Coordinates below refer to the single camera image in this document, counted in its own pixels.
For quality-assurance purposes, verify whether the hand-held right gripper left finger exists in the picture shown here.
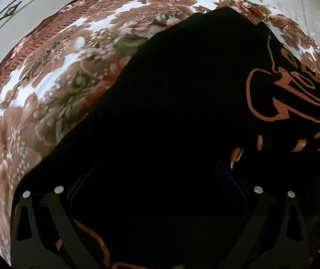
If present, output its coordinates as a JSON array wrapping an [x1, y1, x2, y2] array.
[[10, 159, 108, 269]]

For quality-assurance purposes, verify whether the black shirt with orange print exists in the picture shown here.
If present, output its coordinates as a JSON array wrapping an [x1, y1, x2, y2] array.
[[10, 6, 320, 269]]

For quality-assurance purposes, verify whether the brown floral blanket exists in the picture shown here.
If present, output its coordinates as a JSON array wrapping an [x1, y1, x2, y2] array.
[[0, 0, 320, 260]]

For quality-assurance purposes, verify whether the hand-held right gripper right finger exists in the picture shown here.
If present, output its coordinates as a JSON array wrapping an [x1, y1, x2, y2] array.
[[213, 160, 309, 269]]

